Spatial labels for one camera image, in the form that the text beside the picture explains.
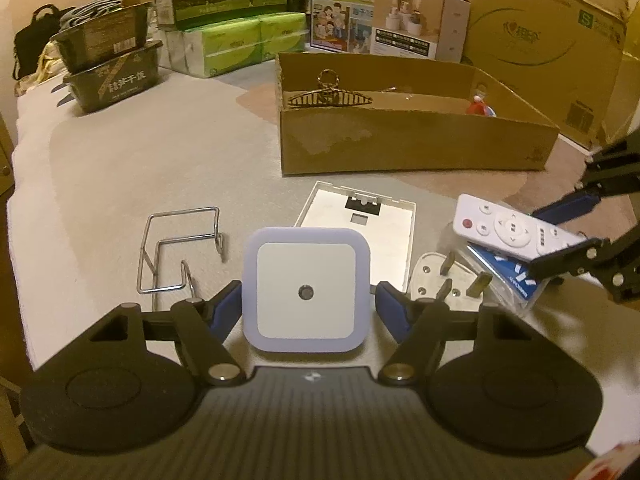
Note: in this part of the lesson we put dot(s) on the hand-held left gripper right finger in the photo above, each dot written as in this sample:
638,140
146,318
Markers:
392,310

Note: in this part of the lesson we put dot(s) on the shallow cardboard tray box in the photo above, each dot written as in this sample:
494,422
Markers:
400,135

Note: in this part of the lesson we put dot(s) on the striped grey cloth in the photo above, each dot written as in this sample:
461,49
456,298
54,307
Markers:
92,10

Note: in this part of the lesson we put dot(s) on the red white packet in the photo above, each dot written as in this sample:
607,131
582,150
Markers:
612,465

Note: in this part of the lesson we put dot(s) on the black bag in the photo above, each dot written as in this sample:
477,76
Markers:
35,40

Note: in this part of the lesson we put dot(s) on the blue dental floss box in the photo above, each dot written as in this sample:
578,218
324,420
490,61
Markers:
515,280

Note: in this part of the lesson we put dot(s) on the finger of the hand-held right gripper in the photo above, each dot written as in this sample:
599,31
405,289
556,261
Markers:
570,208
565,257

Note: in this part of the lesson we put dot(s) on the small red santa figurine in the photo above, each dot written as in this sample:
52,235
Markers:
480,105

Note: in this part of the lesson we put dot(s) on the large brown cardboard box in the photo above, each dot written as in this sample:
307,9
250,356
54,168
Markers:
530,35

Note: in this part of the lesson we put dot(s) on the white plastic back plate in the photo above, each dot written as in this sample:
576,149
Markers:
340,215

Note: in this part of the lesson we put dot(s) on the small bronze metal hanger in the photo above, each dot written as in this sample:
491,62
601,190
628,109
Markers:
325,97

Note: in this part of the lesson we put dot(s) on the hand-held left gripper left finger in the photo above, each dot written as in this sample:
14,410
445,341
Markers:
225,310

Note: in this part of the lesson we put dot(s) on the green tissue multipack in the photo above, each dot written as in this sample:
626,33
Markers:
230,45

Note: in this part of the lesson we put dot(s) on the white square night light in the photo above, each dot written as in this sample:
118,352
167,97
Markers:
305,260

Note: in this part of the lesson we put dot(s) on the white remote control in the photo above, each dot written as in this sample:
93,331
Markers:
505,225

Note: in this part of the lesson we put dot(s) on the white three-pin plug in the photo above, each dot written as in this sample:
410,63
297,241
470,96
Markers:
450,280

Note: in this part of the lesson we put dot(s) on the blue milk carton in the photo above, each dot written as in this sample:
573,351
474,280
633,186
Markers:
340,15

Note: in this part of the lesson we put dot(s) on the beige humidifier box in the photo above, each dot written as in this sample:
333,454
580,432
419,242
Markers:
405,25

